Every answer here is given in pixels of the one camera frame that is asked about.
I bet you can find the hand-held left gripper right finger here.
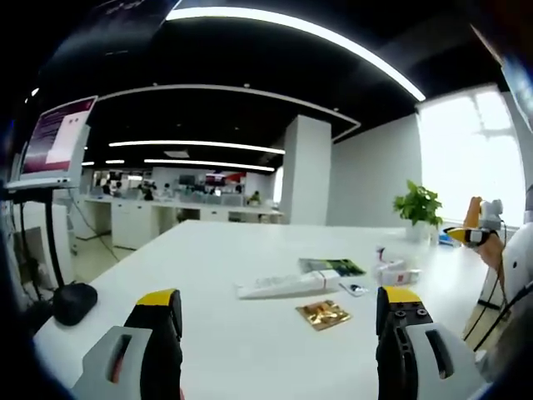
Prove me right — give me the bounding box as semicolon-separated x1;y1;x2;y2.
375;285;495;400

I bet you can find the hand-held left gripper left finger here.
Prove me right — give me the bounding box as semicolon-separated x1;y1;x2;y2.
70;288;184;400

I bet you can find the white red-label skincare box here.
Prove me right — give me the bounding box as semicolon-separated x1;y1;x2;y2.
374;259;422;287

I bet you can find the small white skincare sachet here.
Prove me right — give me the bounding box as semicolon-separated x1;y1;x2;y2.
338;282;370;297

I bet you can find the gold skincare sachet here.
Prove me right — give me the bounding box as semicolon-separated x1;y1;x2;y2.
295;300;353;333

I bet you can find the dark green skincare sachet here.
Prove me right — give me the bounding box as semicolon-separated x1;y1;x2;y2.
297;257;367;278

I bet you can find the white skincare tube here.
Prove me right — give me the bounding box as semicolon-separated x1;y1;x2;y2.
233;269;341;301

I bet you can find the orange and white device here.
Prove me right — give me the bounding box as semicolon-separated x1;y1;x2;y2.
465;195;505;231

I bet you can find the green potted plant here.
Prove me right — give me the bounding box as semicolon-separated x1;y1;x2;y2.
392;179;445;243

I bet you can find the bright window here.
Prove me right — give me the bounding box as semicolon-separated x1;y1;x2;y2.
417;82;525;229

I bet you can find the black round stand base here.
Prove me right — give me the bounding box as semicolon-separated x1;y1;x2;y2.
51;282;99;327

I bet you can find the row of white office desks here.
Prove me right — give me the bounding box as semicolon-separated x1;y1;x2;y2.
81;193;286;251

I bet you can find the black monitor stand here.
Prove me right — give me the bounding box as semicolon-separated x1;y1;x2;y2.
12;187;70;295

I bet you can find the ceiling light strip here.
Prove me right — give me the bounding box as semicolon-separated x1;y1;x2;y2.
108;139;286;156
142;157;276;173

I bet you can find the white computer monitor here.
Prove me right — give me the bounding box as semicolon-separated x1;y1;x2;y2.
5;95;99;192

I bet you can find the long curved ceiling light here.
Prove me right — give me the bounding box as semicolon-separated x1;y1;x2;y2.
165;5;427;102

